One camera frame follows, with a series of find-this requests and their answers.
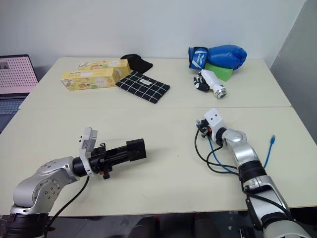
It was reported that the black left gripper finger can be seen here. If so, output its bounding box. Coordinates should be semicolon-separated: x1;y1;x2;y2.
108;151;140;165
106;145;130;156

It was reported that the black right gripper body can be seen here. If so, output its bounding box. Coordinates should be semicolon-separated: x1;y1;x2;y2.
196;119;213;134

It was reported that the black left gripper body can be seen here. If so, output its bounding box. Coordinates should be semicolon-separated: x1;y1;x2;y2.
89;143;115;181

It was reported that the blue Ethernet cable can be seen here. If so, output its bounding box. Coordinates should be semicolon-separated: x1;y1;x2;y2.
196;119;277;175

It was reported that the green foam block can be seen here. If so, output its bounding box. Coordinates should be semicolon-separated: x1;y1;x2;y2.
204;62;234;82

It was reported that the black white grid cloth pouch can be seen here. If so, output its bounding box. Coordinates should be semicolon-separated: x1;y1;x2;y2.
115;70;171;105

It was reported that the blue boxing glove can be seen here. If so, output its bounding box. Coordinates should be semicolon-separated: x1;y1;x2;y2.
187;44;248;71

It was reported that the large yellow printed carton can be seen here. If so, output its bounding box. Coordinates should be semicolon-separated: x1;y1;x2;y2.
60;67;120;92

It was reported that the small yellow printed carton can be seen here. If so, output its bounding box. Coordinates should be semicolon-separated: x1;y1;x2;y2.
78;59;134;79

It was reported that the plain black cloth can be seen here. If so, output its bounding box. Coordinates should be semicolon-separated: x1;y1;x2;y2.
120;53;154;74

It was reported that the grey partition panel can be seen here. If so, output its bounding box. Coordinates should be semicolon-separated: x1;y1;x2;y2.
269;0;317;147

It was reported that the open laptop with pink screen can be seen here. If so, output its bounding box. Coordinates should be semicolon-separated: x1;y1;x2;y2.
0;54;40;134

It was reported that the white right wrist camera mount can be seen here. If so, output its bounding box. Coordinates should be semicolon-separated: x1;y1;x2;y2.
203;108;226;140

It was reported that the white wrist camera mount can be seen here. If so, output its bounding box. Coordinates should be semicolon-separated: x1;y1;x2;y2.
203;108;226;140
79;127;99;176

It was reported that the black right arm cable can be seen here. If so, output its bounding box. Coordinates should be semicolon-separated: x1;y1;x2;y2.
194;128;242;175

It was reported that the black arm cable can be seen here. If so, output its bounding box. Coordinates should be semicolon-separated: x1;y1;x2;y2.
44;175;90;231
194;128;242;175

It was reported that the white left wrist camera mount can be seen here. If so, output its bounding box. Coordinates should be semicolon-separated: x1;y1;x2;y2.
79;127;99;176

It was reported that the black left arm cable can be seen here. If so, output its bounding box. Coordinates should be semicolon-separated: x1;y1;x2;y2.
44;175;90;231

